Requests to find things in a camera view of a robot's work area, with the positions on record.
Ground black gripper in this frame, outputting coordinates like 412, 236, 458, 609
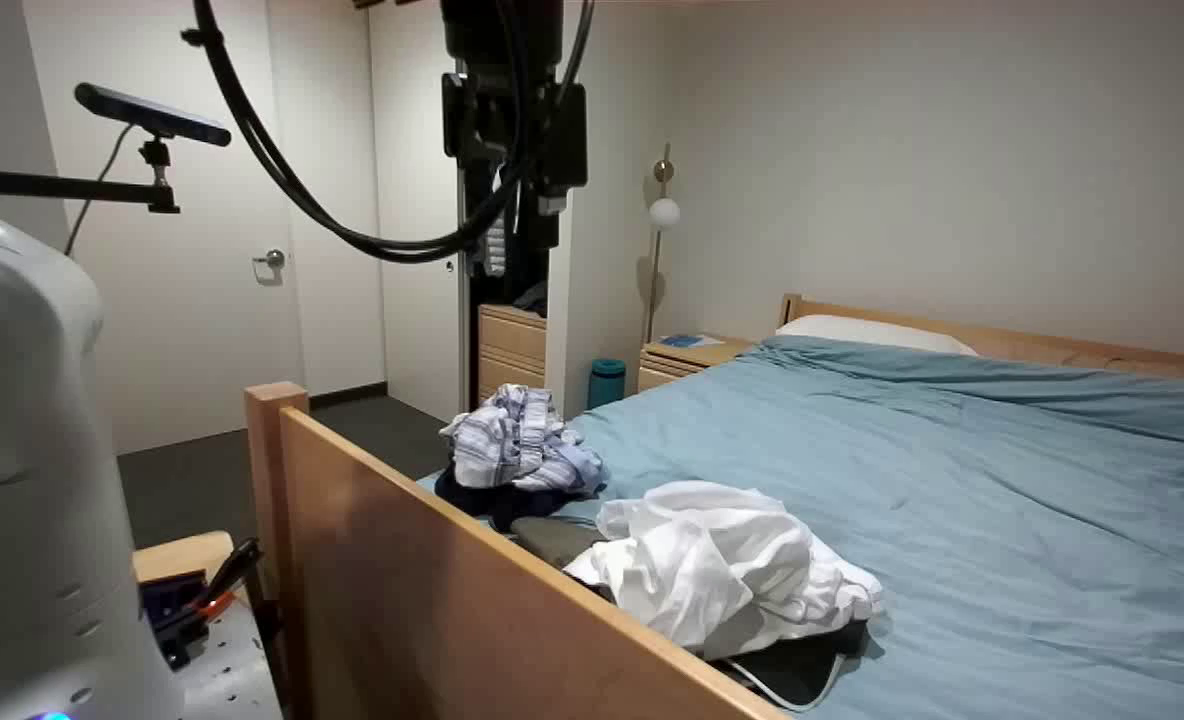
440, 0, 589, 217

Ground checkered blue white shirt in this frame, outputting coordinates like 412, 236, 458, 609
440, 384, 605, 497

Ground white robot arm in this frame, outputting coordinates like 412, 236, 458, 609
0, 172, 190, 720

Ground white crumpled shirt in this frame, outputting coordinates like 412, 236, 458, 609
565, 482, 885, 662

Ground wooden dresser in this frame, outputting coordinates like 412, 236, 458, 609
479, 303, 544, 395

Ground teal waste bin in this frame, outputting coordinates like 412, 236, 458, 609
589, 359, 627, 408

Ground wooden nightstand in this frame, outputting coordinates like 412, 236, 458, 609
638, 338, 748, 391

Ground white pillow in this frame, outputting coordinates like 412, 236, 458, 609
774, 312, 975, 357

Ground navy blue garment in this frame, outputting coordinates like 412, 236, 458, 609
436, 469, 596, 532

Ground small wooden side table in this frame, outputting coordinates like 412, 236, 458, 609
131, 532, 233, 584

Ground black tools on table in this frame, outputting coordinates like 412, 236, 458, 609
138, 542, 259, 670

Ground blue bed cover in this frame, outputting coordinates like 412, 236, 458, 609
552, 338, 1184, 720

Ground wall lamp with globe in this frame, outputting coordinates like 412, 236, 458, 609
645, 145, 680, 341

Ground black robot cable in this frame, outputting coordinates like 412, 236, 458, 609
180, 0, 544, 267

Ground silver door handle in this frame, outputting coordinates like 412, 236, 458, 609
254, 250, 288, 285

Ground black camera on stand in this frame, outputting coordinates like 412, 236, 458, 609
0, 86, 233, 211

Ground wooden bed frame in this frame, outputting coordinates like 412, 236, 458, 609
246, 300, 1184, 720

